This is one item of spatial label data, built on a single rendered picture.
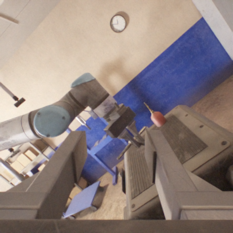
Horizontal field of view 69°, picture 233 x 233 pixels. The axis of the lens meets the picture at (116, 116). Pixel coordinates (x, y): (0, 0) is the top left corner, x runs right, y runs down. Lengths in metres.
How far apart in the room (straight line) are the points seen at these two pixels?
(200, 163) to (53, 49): 3.71
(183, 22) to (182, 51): 0.53
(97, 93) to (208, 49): 3.70
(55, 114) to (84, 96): 0.16
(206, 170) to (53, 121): 0.48
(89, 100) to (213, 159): 0.45
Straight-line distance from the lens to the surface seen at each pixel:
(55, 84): 4.03
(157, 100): 3.91
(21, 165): 4.65
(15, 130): 0.56
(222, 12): 3.74
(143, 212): 0.67
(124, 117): 0.66
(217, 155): 0.62
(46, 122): 0.51
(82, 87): 0.61
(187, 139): 0.74
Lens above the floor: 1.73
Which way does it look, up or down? 12 degrees down
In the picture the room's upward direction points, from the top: 43 degrees counter-clockwise
